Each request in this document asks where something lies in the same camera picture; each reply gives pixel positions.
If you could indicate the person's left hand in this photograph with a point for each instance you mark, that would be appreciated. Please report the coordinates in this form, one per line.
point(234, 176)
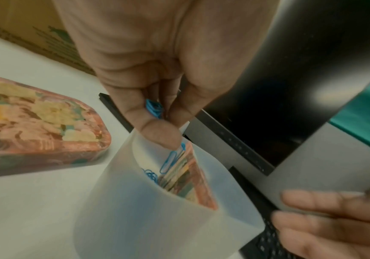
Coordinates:
point(159, 50)

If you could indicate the brown cardboard box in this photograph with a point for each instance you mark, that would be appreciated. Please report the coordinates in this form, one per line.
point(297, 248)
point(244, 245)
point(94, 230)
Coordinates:
point(22, 22)

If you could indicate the small blue clip bunch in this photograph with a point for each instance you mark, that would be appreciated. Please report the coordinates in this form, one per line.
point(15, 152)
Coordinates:
point(153, 108)

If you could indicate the white table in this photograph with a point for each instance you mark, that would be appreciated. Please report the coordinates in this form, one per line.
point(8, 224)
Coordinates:
point(28, 215)

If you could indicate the single blue paper clip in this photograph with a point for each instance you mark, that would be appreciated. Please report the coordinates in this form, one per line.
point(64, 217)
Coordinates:
point(171, 159)

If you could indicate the black computer monitor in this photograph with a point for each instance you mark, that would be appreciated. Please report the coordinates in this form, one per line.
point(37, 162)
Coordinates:
point(300, 88)

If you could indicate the green backdrop cloth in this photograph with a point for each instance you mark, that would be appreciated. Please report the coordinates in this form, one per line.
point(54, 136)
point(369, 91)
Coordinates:
point(367, 121)

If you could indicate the floral patterned oval tray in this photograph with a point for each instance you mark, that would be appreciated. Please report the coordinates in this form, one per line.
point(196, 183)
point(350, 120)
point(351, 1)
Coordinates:
point(38, 126)

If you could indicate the translucent plastic container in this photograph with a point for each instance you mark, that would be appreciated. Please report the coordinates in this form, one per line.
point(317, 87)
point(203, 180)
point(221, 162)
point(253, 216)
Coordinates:
point(140, 222)

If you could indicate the person's right hand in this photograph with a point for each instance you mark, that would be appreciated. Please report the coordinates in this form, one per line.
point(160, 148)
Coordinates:
point(341, 227)

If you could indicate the black keyboard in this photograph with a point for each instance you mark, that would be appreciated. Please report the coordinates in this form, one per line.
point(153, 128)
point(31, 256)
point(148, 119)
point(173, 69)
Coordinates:
point(268, 242)

